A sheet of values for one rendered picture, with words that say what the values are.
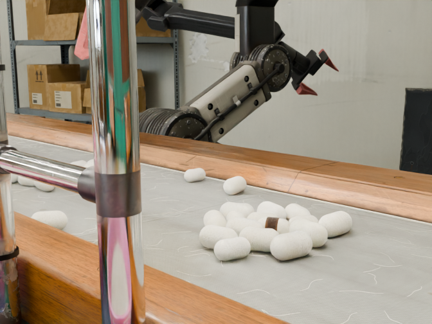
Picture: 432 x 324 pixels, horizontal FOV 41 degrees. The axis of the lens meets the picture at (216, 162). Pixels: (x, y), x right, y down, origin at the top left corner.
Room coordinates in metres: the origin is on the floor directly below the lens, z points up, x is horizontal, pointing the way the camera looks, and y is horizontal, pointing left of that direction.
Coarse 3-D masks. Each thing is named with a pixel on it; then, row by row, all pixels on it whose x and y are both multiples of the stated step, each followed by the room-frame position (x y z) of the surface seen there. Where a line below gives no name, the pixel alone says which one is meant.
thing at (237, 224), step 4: (228, 220) 0.51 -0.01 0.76; (232, 220) 0.51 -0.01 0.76; (236, 220) 0.51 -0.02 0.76; (240, 220) 0.50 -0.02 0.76; (244, 220) 0.50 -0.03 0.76; (248, 220) 0.50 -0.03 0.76; (252, 220) 0.50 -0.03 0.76; (256, 220) 0.50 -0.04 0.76; (228, 224) 0.51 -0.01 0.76; (232, 224) 0.50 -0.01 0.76; (236, 224) 0.50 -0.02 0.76; (240, 224) 0.50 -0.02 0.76; (244, 224) 0.50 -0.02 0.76; (248, 224) 0.50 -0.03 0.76; (252, 224) 0.50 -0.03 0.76; (256, 224) 0.50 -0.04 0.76; (260, 224) 0.50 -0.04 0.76; (232, 228) 0.50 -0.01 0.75; (236, 228) 0.50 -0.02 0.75; (240, 228) 0.50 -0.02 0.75; (236, 232) 0.50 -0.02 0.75
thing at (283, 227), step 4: (260, 220) 0.51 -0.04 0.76; (264, 220) 0.51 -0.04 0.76; (280, 220) 0.51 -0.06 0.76; (284, 220) 0.51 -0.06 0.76; (264, 224) 0.51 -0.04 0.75; (280, 224) 0.51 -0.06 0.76; (284, 224) 0.51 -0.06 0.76; (288, 224) 0.51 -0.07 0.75; (280, 228) 0.50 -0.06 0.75; (284, 228) 0.50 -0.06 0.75; (288, 228) 0.51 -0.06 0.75; (280, 232) 0.50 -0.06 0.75; (284, 232) 0.50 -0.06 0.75; (288, 232) 0.51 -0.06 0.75
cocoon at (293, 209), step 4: (292, 204) 0.56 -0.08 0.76; (296, 204) 0.56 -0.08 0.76; (288, 208) 0.56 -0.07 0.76; (292, 208) 0.55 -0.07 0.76; (296, 208) 0.55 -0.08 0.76; (300, 208) 0.55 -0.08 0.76; (304, 208) 0.55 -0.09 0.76; (288, 212) 0.55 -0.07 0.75; (292, 212) 0.55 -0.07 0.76; (296, 212) 0.54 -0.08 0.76; (300, 212) 0.54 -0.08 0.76; (304, 212) 0.54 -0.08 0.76; (308, 212) 0.54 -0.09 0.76; (288, 216) 0.55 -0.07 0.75; (292, 216) 0.54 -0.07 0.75; (296, 216) 0.54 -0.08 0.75; (288, 220) 0.56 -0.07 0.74
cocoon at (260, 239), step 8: (240, 232) 0.48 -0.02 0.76; (248, 232) 0.48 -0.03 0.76; (256, 232) 0.47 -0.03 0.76; (264, 232) 0.47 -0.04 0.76; (272, 232) 0.47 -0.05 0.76; (248, 240) 0.47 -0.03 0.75; (256, 240) 0.47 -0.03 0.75; (264, 240) 0.47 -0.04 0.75; (256, 248) 0.47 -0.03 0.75; (264, 248) 0.47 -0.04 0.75
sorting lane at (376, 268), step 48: (48, 144) 1.09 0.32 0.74; (48, 192) 0.70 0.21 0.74; (144, 192) 0.70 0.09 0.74; (192, 192) 0.69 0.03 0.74; (240, 192) 0.69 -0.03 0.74; (96, 240) 0.51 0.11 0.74; (144, 240) 0.51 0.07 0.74; (192, 240) 0.51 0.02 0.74; (336, 240) 0.50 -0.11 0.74; (384, 240) 0.50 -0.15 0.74; (240, 288) 0.40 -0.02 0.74; (288, 288) 0.40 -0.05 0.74; (336, 288) 0.40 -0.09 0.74; (384, 288) 0.40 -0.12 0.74
